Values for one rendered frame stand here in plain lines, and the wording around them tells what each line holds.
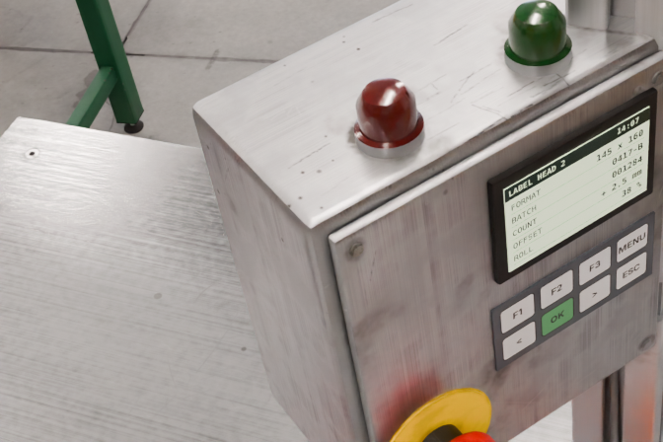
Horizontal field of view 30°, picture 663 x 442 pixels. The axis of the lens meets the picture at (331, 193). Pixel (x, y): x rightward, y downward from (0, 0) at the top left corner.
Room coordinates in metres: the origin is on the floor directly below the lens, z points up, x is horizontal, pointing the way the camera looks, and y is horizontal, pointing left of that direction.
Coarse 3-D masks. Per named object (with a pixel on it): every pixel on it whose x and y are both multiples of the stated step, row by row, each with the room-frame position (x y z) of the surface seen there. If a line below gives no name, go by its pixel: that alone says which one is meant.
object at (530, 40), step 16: (544, 0) 0.38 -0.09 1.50; (512, 16) 0.38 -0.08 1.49; (528, 16) 0.38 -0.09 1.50; (544, 16) 0.37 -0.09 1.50; (560, 16) 0.37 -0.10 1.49; (512, 32) 0.37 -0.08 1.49; (528, 32) 0.37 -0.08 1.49; (544, 32) 0.37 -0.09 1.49; (560, 32) 0.37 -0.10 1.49; (512, 48) 0.38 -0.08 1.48; (528, 48) 0.37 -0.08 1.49; (544, 48) 0.37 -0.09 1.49; (560, 48) 0.37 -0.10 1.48; (512, 64) 0.37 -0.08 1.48; (528, 64) 0.37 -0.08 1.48; (544, 64) 0.37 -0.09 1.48; (560, 64) 0.37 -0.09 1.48
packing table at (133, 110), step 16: (80, 0) 2.26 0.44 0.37; (96, 0) 2.24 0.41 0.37; (96, 16) 2.25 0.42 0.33; (112, 16) 2.28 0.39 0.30; (96, 32) 2.25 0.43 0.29; (112, 32) 2.27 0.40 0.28; (96, 48) 2.26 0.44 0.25; (112, 48) 2.25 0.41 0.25; (112, 64) 2.25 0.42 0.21; (128, 64) 2.29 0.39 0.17; (96, 80) 2.21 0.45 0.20; (112, 80) 2.23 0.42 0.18; (128, 80) 2.27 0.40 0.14; (96, 96) 2.15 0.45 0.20; (112, 96) 2.26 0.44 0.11; (128, 96) 2.25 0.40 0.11; (80, 112) 2.10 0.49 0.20; (96, 112) 2.14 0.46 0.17; (128, 112) 2.25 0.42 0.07; (128, 128) 2.26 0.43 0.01
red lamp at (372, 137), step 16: (384, 80) 0.35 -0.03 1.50; (368, 96) 0.35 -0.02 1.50; (384, 96) 0.34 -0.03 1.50; (400, 96) 0.34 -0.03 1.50; (368, 112) 0.34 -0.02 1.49; (384, 112) 0.34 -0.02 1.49; (400, 112) 0.34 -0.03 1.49; (416, 112) 0.35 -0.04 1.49; (368, 128) 0.34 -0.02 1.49; (384, 128) 0.34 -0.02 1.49; (400, 128) 0.34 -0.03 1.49; (416, 128) 0.34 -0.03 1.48; (368, 144) 0.34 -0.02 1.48; (384, 144) 0.34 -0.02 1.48; (400, 144) 0.34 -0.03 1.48; (416, 144) 0.34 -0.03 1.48
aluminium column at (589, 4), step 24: (576, 0) 0.39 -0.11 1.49; (600, 0) 0.39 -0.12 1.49; (624, 0) 0.39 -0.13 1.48; (648, 0) 0.38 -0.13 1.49; (576, 24) 0.39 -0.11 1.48; (600, 24) 0.39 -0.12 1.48; (648, 24) 0.38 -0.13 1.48; (648, 360) 0.37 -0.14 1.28; (600, 384) 0.39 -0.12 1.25; (624, 384) 0.39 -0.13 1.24; (648, 384) 0.37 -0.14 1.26; (576, 408) 0.39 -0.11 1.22; (600, 408) 0.39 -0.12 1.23; (624, 408) 0.38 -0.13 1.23; (648, 408) 0.37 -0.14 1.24; (576, 432) 0.39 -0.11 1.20; (600, 432) 0.39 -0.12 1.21; (624, 432) 0.38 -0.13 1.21; (648, 432) 0.37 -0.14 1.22
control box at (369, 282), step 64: (448, 0) 0.43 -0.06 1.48; (512, 0) 0.42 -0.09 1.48; (320, 64) 0.40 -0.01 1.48; (384, 64) 0.39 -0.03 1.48; (448, 64) 0.38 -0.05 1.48; (576, 64) 0.37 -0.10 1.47; (640, 64) 0.37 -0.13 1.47; (256, 128) 0.37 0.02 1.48; (320, 128) 0.36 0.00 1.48; (448, 128) 0.35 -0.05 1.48; (512, 128) 0.35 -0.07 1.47; (576, 128) 0.35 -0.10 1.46; (256, 192) 0.34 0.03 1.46; (320, 192) 0.33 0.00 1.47; (384, 192) 0.32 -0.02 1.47; (448, 192) 0.33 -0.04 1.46; (256, 256) 0.36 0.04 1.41; (320, 256) 0.31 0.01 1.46; (384, 256) 0.31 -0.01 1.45; (448, 256) 0.32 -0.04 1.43; (576, 256) 0.35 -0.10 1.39; (256, 320) 0.38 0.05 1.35; (320, 320) 0.31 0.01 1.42; (384, 320) 0.31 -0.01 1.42; (448, 320) 0.32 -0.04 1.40; (640, 320) 0.37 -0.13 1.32; (320, 384) 0.33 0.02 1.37; (384, 384) 0.31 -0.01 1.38; (448, 384) 0.32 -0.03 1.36; (512, 384) 0.33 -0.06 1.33; (576, 384) 0.35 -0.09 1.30
